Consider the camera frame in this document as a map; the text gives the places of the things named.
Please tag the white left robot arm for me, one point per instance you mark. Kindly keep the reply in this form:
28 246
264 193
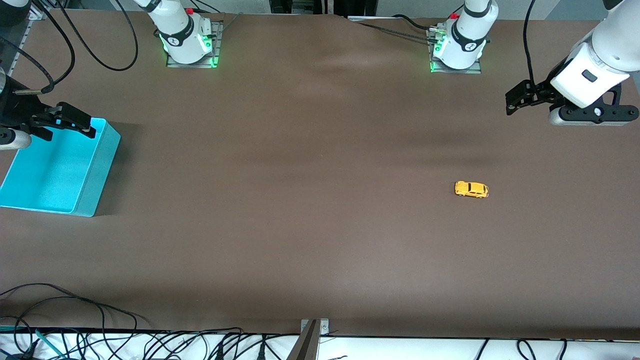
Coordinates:
465 40

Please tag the yellow beetle toy car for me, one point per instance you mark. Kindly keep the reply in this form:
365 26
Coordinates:
471 189

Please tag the cyan plastic bin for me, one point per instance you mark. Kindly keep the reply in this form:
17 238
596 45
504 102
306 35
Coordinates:
55 175

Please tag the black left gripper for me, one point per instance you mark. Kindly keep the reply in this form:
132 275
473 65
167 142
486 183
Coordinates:
546 91

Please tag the brown table cover mat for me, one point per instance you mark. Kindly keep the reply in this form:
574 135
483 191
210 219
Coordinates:
320 200

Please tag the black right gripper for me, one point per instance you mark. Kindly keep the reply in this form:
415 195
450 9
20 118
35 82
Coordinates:
14 109

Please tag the grey metal frame rail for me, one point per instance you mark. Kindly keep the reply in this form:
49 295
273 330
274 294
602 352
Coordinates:
22 40

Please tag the dark metal post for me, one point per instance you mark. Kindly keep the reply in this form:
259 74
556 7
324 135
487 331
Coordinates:
306 345

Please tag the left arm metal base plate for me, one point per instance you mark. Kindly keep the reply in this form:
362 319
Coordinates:
470 71

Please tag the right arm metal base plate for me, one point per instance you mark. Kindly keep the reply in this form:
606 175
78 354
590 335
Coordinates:
217 50

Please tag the silver metal bracket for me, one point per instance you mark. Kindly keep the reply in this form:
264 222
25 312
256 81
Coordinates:
324 326

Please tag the black equipment box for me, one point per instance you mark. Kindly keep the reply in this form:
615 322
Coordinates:
350 6

